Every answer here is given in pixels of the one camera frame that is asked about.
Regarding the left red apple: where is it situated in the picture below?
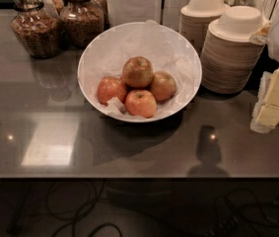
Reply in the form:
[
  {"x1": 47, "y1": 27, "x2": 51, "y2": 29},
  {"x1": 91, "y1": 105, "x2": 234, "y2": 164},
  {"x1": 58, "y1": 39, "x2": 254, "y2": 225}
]
[{"x1": 97, "y1": 76, "x2": 127, "y2": 105}]

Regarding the red apple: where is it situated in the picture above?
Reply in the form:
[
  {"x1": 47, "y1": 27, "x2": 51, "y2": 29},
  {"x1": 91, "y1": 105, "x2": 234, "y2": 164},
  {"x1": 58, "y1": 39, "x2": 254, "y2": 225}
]
[
  {"x1": 124, "y1": 90, "x2": 157, "y2": 119},
  {"x1": 97, "y1": 76, "x2": 127, "y2": 105}
]

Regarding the white bowl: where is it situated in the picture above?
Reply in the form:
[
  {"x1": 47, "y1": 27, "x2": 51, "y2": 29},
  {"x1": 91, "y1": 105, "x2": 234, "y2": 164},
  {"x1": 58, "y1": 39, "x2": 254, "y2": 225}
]
[{"x1": 77, "y1": 21, "x2": 203, "y2": 123}]

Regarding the rear paper bowl stack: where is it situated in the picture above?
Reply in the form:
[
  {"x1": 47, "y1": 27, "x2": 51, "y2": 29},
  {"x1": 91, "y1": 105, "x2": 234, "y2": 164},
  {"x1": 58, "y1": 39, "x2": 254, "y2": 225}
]
[{"x1": 178, "y1": 0, "x2": 228, "y2": 54}]

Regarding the white paper bowl liner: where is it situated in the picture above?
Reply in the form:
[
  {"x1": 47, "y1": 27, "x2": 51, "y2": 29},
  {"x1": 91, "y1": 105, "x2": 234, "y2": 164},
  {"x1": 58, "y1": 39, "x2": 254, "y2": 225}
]
[{"x1": 79, "y1": 19, "x2": 200, "y2": 120}]

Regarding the red-yellow apple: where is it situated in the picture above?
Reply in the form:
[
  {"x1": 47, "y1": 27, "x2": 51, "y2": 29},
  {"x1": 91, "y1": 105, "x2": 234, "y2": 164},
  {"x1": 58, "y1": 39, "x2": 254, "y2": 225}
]
[
  {"x1": 149, "y1": 71, "x2": 176, "y2": 101},
  {"x1": 121, "y1": 56, "x2": 154, "y2": 88}
]

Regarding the paper bowl stack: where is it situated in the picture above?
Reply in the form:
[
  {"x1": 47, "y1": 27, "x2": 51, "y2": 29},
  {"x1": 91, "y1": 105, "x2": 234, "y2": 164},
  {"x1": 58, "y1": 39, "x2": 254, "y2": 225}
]
[
  {"x1": 178, "y1": 0, "x2": 228, "y2": 54},
  {"x1": 200, "y1": 6, "x2": 264, "y2": 94}
]

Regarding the black floor cable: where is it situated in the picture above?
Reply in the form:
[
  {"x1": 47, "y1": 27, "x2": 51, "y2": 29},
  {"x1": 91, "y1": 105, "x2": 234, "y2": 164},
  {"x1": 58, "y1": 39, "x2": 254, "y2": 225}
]
[{"x1": 43, "y1": 179, "x2": 124, "y2": 237}]

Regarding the right glass cereal jar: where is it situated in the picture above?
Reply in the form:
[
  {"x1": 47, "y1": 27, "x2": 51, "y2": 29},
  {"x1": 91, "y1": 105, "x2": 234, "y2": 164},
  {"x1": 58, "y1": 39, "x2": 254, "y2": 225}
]
[{"x1": 60, "y1": 0, "x2": 105, "y2": 48}]

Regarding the front paper bowl stack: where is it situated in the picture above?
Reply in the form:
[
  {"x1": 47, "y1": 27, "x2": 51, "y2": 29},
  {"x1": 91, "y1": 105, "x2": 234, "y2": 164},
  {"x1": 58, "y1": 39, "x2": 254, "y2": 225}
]
[{"x1": 200, "y1": 6, "x2": 264, "y2": 94}]

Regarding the front red apple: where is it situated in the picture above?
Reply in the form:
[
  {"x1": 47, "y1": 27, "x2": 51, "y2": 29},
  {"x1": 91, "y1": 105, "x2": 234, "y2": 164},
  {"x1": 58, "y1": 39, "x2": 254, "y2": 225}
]
[{"x1": 124, "y1": 90, "x2": 157, "y2": 119}]

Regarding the left glass cereal jar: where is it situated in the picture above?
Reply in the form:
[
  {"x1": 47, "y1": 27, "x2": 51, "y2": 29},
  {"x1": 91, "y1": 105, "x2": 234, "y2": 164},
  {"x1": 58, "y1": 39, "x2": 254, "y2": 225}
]
[{"x1": 11, "y1": 0, "x2": 61, "y2": 58}]

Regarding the white napkin dispenser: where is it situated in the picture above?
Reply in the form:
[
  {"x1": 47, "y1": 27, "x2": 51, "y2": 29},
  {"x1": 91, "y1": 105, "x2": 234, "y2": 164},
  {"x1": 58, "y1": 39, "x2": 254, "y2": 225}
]
[{"x1": 107, "y1": 0, "x2": 189, "y2": 31}]

